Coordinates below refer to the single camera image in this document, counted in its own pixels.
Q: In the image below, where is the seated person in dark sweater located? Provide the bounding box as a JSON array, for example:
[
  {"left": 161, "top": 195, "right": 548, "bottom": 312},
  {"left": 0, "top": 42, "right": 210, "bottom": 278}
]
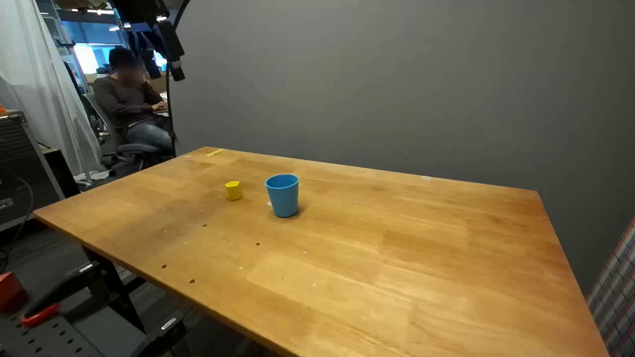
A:
[{"left": 89, "top": 44, "right": 175, "bottom": 155}]

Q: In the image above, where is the black table leg frame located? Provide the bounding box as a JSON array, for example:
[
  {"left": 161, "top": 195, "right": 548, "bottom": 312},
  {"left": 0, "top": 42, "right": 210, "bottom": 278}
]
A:
[{"left": 26, "top": 244, "right": 190, "bottom": 357}]

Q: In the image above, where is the black vertical pole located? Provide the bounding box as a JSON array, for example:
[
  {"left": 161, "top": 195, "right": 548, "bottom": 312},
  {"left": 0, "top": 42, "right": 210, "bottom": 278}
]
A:
[{"left": 163, "top": 78, "right": 179, "bottom": 159}]

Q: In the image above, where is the plaid fabric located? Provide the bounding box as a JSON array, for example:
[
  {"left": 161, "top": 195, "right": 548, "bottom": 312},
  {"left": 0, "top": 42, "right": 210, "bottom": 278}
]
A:
[{"left": 585, "top": 217, "right": 635, "bottom": 357}]

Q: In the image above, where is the white sheer curtain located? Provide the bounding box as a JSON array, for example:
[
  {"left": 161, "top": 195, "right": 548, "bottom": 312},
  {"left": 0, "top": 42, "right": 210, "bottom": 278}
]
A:
[{"left": 0, "top": 0, "right": 111, "bottom": 187}]

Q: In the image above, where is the orange clamp block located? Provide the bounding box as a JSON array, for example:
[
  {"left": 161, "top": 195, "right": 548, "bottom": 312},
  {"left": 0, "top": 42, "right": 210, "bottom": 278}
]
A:
[{"left": 0, "top": 270, "right": 28, "bottom": 314}]

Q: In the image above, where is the black equipment cabinet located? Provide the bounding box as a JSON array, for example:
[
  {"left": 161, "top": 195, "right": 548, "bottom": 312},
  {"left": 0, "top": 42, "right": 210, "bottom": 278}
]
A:
[{"left": 0, "top": 108, "right": 65, "bottom": 234}]

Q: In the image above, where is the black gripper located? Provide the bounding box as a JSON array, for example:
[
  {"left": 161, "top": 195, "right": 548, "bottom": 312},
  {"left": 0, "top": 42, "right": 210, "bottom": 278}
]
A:
[{"left": 149, "top": 18, "right": 189, "bottom": 84}]

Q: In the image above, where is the blue plastic cup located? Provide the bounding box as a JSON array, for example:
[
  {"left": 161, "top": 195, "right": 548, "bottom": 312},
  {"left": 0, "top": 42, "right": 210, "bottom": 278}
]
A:
[{"left": 264, "top": 173, "right": 302, "bottom": 221}]

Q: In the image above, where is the orange tool handle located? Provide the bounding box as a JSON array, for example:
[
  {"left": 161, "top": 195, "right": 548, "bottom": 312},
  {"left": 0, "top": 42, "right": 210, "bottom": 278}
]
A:
[{"left": 18, "top": 302, "right": 63, "bottom": 330}]

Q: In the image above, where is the grey office chair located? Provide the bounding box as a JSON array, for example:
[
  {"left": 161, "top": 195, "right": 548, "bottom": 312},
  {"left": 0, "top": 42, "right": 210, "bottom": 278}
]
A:
[{"left": 83, "top": 92, "right": 165, "bottom": 179}]

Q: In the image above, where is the yellow block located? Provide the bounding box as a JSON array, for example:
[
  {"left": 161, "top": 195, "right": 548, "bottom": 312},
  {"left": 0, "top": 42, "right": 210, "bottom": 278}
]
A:
[{"left": 222, "top": 179, "right": 244, "bottom": 203}]

